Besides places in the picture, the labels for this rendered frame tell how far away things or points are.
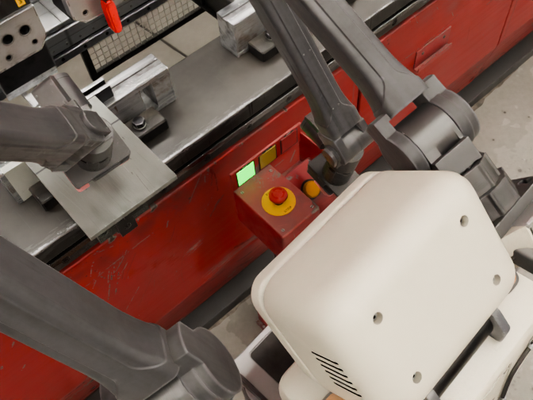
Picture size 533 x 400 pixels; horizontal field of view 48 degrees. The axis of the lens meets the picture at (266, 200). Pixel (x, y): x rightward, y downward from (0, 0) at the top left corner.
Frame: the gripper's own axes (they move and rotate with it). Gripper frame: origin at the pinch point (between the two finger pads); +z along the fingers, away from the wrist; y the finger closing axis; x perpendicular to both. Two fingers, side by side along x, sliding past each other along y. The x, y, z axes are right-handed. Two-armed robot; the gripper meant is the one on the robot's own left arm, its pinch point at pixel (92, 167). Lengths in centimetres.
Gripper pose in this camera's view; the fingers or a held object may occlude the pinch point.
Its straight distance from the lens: 107.3
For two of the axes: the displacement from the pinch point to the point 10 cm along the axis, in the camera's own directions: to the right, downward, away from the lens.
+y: -7.5, 5.7, -3.3
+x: 6.0, 8.0, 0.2
